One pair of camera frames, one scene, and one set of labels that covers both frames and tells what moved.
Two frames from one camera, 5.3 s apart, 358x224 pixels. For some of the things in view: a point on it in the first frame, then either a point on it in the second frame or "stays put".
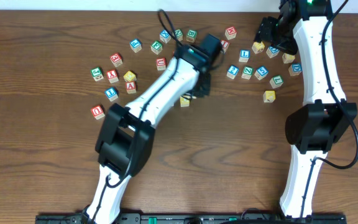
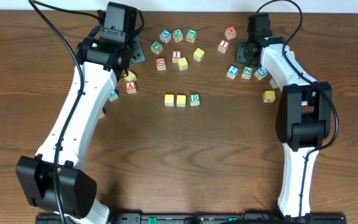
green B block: (191, 35) stays put
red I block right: (225, 45) stays put
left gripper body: (202, 86) → (138, 50)
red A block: (130, 87) stays put
